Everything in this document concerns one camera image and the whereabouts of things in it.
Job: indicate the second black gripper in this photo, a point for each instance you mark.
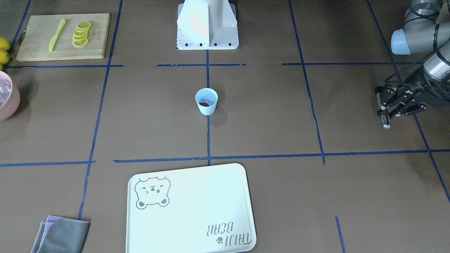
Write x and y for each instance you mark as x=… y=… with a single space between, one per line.
x=433 y=94

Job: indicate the steel muddler black tip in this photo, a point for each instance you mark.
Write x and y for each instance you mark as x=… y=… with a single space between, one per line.
x=382 y=111

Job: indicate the second grey blue robot arm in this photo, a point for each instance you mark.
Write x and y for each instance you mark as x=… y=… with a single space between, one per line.
x=422 y=34

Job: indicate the light blue plastic cup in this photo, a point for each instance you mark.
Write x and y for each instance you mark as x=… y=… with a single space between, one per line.
x=203 y=95

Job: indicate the pile of clear ice cubes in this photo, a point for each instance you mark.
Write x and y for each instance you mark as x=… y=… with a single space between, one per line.
x=5 y=91

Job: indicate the cream bear serving tray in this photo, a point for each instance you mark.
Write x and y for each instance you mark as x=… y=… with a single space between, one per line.
x=191 y=210

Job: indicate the lemon slice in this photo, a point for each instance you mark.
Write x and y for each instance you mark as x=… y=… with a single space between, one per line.
x=80 y=34
x=82 y=30
x=80 y=43
x=80 y=38
x=84 y=25

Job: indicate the lemon slice front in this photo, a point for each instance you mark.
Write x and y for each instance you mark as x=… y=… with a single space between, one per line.
x=80 y=43

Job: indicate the lemon slice back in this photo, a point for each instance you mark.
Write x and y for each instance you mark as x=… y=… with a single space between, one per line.
x=84 y=25

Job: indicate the yellow plastic knife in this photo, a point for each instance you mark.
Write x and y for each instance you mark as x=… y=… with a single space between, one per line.
x=55 y=37

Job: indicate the grey purple folded cloth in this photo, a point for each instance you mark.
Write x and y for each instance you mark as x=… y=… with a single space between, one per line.
x=61 y=235

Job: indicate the wooden cutting board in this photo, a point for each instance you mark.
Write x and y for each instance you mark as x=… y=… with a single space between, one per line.
x=40 y=29

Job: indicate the pink bowl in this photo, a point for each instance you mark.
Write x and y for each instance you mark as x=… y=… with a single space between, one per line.
x=10 y=107

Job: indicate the whole yellow lemon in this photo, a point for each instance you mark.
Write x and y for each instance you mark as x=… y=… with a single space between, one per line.
x=4 y=57
x=4 y=44

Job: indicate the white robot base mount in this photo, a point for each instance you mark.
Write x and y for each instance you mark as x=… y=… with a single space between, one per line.
x=207 y=25

